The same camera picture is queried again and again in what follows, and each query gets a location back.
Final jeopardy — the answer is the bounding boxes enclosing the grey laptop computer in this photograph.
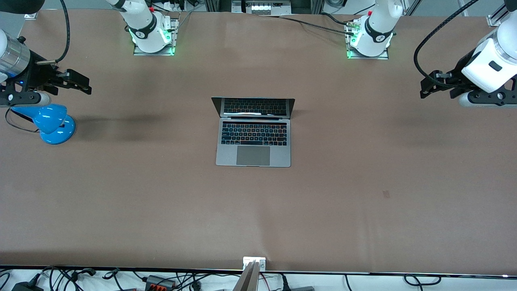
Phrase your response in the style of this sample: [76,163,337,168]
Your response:
[211,97,296,168]

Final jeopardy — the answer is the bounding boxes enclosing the blue desk lamp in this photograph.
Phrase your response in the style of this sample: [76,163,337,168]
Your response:
[10,104,76,145]

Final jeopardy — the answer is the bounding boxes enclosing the white power strip with plugs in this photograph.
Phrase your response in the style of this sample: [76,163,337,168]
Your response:
[153,0,187,12]

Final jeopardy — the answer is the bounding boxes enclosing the grey power strip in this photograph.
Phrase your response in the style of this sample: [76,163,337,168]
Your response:
[232,0,292,15]

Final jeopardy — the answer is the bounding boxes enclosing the black power adapter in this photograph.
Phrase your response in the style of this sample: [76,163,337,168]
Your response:
[11,280,44,291]

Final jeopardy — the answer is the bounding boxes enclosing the grey box orange connectors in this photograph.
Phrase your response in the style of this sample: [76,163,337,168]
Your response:
[145,274,177,291]

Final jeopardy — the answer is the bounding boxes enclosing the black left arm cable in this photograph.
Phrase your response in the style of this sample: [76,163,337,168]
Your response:
[413,0,481,89]

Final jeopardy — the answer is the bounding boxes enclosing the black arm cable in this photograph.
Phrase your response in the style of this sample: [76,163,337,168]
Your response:
[413,0,481,89]
[36,0,71,65]

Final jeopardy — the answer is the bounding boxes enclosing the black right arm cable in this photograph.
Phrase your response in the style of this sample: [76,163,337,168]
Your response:
[36,0,71,65]

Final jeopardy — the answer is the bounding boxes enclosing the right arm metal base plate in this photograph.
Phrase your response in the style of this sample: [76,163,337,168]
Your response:
[132,18,179,57]

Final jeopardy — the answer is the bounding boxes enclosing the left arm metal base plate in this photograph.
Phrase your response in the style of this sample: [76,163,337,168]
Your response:
[345,20,391,61]

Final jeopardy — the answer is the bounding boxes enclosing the short black table cable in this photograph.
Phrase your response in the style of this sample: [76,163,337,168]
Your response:
[321,13,349,26]

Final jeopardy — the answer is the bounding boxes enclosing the long black table cable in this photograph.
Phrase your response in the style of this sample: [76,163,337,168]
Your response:
[258,15,356,36]

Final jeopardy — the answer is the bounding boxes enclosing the black aluminium frame post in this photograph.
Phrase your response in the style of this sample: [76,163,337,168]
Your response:
[204,0,233,13]

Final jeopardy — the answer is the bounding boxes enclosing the black looped floor cable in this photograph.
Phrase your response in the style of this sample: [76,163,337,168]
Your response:
[404,274,441,286]

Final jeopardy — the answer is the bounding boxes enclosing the aluminium camera profile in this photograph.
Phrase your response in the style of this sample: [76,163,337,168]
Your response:
[232,261,259,291]

